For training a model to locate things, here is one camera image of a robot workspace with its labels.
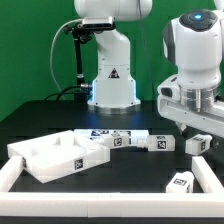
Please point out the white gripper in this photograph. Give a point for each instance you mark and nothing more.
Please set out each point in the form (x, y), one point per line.
(170, 107)

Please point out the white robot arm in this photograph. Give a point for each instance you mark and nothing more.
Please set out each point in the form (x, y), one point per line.
(194, 42)

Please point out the white fiducial tag plate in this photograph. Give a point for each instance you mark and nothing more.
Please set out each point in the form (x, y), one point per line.
(134, 135)

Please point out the white U-shaped fence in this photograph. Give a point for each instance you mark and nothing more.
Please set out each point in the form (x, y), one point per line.
(89, 205)

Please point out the grey camera on stand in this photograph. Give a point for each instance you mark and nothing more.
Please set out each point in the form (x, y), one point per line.
(101, 23)

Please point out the black camera stand pole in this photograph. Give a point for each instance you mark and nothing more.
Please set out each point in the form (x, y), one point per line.
(80, 36)

